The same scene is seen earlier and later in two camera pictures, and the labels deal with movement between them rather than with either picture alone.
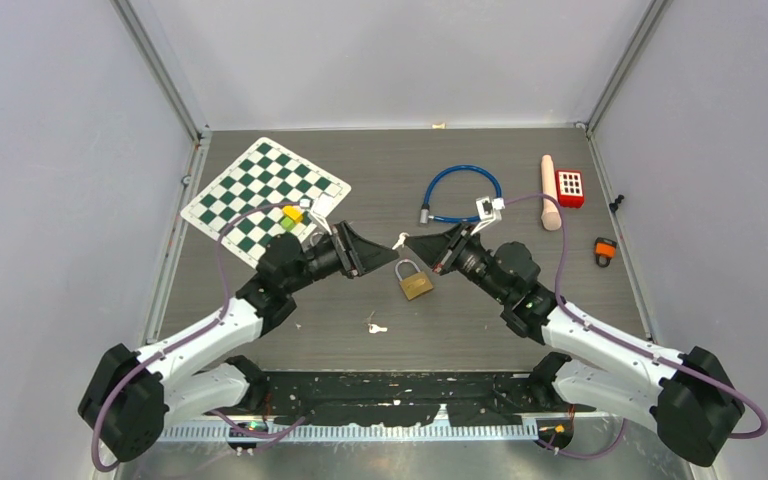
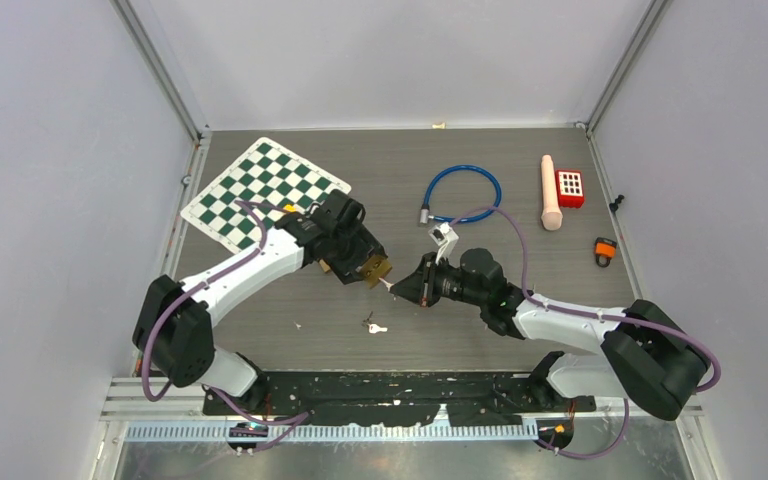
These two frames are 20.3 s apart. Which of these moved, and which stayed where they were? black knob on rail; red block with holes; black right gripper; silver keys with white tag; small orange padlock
Moved: black right gripper
Stayed: red block with holes; black knob on rail; small orange padlock; silver keys with white tag
